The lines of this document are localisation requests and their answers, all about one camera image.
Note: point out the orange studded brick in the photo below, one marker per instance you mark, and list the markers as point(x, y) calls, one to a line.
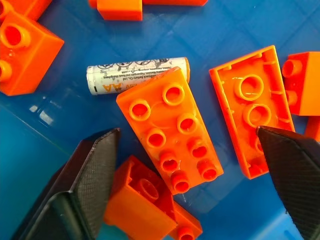
point(186, 225)

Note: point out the orange tall two-stud brick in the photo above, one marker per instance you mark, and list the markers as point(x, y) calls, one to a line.
point(303, 82)
point(27, 55)

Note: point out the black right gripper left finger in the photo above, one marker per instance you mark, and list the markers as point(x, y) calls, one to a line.
point(85, 180)

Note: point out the blue plastic bin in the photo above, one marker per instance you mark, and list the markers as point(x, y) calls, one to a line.
point(220, 45)

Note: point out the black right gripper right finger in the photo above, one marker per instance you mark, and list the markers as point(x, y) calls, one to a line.
point(292, 170)

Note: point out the white AA battery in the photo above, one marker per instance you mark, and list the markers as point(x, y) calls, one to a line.
point(110, 77)

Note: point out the orange upturned hollow flat brick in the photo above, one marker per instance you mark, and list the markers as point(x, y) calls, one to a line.
point(252, 105)

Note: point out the orange eight-stud flat brick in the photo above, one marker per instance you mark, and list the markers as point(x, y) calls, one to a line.
point(172, 130)

